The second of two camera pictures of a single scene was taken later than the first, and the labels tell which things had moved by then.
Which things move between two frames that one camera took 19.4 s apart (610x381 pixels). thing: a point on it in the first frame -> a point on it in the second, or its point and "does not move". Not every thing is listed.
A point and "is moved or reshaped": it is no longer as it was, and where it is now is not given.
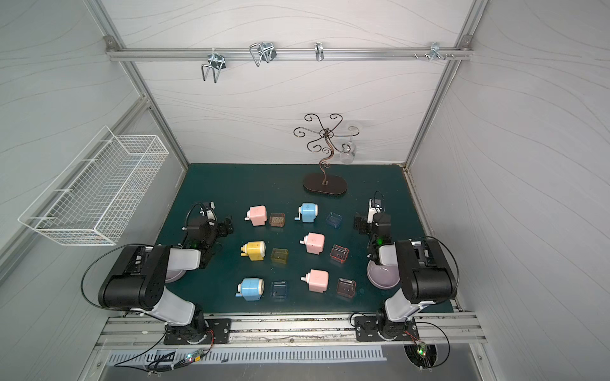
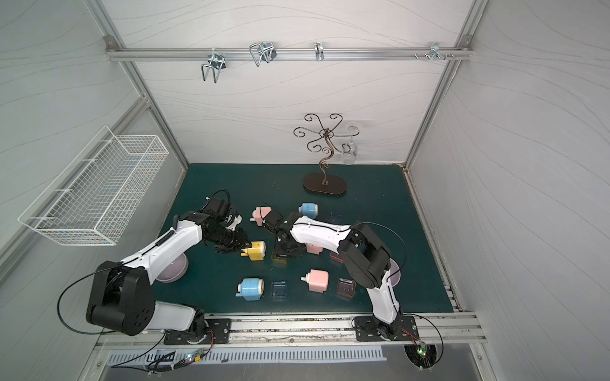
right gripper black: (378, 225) -> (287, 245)
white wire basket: (94, 196) does not move
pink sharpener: (257, 214) is moved or reshaped
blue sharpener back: (307, 212) does not move
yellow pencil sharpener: (255, 250) does not move
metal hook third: (318, 51) does not move
